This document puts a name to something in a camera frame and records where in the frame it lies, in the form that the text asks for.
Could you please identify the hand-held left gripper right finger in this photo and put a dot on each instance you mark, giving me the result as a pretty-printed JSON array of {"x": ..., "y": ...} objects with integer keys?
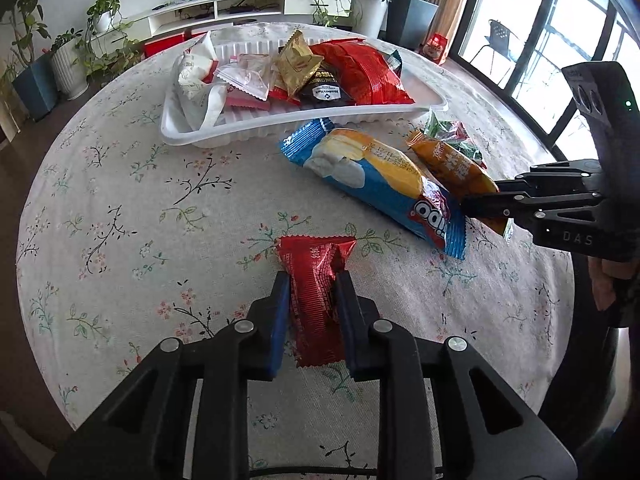
[{"x": 345, "y": 320}]

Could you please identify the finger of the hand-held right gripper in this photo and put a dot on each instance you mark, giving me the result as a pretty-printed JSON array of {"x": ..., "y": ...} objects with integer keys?
[
  {"x": 560, "y": 177},
  {"x": 490, "y": 206}
]

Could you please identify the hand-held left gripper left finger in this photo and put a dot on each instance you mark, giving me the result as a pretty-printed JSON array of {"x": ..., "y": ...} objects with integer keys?
[{"x": 277, "y": 325}]

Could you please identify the small red snack packet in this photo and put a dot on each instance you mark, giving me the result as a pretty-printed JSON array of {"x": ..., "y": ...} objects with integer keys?
[{"x": 315, "y": 300}]

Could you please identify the orange snack packet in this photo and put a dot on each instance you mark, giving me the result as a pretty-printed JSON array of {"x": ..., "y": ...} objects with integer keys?
[{"x": 450, "y": 165}]

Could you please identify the large red snack bag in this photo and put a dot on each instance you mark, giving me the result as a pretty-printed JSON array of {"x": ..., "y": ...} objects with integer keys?
[{"x": 365, "y": 72}]

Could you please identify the black snack packet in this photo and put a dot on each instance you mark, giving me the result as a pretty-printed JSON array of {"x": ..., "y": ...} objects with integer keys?
[{"x": 325, "y": 92}]

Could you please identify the white plastic tray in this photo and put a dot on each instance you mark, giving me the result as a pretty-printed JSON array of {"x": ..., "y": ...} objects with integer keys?
[{"x": 280, "y": 122}]

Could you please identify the gold snack packet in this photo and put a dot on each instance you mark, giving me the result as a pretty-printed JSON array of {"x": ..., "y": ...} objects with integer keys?
[{"x": 297, "y": 62}]

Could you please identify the translucent white snack packet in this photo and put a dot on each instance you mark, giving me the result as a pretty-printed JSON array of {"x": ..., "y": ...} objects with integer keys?
[{"x": 250, "y": 77}]

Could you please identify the long white snack bag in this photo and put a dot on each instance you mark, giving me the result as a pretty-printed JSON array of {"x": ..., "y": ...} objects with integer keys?
[{"x": 195, "y": 85}]

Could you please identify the person's right hand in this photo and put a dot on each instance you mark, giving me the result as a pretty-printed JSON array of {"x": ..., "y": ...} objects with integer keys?
[{"x": 602, "y": 282}]

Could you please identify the green snack packet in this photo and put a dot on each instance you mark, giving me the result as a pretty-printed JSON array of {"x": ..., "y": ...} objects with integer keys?
[{"x": 450, "y": 130}]

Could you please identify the black framed window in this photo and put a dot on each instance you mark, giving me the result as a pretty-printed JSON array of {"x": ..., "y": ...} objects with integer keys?
[{"x": 550, "y": 10}]

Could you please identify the long blue bread packet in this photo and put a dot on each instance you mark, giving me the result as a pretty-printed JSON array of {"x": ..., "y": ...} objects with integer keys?
[{"x": 370, "y": 170}]

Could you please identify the black outdoor chair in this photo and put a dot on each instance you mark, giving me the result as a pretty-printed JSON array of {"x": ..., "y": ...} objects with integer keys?
[{"x": 500, "y": 40}]

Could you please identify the red bag on floor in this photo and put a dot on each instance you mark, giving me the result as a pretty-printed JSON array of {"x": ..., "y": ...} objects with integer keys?
[{"x": 436, "y": 49}]

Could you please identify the beige curtain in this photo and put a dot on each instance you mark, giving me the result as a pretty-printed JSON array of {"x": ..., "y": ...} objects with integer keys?
[{"x": 452, "y": 0}]

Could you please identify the floral tablecloth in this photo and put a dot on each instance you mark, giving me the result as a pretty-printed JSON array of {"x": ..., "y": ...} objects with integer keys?
[{"x": 125, "y": 200}]

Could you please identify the tall plant dark grey pot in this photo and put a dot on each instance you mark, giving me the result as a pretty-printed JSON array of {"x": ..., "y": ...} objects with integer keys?
[{"x": 412, "y": 20}]

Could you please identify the pink snack packet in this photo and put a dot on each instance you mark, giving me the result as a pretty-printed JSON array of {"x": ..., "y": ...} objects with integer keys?
[{"x": 245, "y": 102}]

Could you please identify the bushy plant in white pot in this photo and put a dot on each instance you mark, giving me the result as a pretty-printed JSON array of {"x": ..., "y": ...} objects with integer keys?
[{"x": 372, "y": 10}]

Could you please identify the thin red snack packet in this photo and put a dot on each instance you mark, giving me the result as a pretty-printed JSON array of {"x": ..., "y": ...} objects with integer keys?
[{"x": 282, "y": 95}]

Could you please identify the red storage box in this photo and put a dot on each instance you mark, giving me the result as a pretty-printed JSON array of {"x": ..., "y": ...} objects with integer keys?
[{"x": 162, "y": 46}]

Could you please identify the white tv cabinet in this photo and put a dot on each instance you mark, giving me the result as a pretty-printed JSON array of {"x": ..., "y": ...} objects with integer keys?
[{"x": 260, "y": 2}]

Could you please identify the plant in white ribbed pot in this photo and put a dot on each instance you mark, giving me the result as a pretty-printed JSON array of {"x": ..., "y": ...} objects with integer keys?
[{"x": 69, "y": 72}]

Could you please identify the plant in blue-grey pot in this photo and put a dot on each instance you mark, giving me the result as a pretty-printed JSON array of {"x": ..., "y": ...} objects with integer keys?
[{"x": 35, "y": 85}]

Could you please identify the trailing plant in white pot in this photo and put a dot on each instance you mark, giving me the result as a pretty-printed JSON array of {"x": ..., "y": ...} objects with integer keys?
[{"x": 107, "y": 25}]

